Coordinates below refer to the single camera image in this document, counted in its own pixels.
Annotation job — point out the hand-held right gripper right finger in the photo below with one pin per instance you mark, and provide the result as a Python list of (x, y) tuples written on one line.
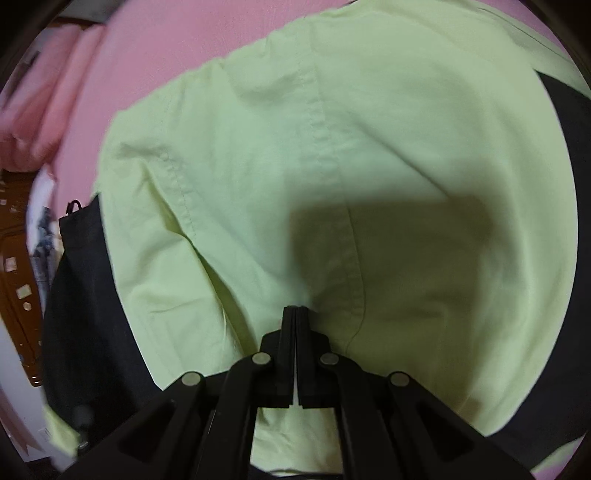
[(302, 344)]

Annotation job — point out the folded white printed shirt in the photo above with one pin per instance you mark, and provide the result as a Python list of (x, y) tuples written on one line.
[(44, 217)]

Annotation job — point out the brown wooden headboard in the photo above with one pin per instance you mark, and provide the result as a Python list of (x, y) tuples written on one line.
[(18, 263)]

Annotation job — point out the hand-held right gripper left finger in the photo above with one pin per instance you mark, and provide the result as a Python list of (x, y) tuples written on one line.
[(287, 344)]

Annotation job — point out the green and black hooded jacket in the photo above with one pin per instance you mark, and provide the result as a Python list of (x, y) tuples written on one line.
[(369, 138)]

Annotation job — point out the white bed base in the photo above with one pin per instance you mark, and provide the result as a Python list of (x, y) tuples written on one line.
[(27, 415)]

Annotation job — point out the light green shirt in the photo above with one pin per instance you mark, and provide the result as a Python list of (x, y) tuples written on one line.
[(161, 46)]

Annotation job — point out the pink quilt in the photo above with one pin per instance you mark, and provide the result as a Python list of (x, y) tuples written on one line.
[(41, 115)]

